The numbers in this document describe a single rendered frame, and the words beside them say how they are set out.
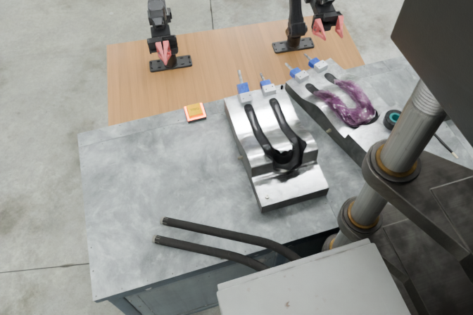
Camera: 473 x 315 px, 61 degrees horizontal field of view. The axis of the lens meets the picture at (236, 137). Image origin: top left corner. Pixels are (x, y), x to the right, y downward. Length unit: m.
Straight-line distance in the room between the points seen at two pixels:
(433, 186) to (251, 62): 1.31
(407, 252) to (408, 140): 0.37
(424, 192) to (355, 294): 0.22
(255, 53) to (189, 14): 1.59
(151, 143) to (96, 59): 1.69
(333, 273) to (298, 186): 0.78
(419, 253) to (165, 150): 1.05
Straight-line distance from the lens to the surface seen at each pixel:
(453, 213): 0.80
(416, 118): 0.67
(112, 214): 1.59
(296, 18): 1.92
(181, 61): 1.97
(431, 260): 1.03
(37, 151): 2.91
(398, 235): 1.03
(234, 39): 2.08
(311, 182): 1.53
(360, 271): 0.78
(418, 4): 0.55
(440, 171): 0.83
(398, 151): 0.74
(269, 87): 1.70
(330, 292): 0.76
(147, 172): 1.64
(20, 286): 2.55
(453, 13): 0.50
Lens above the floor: 2.19
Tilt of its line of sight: 56 degrees down
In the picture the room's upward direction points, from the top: 2 degrees counter-clockwise
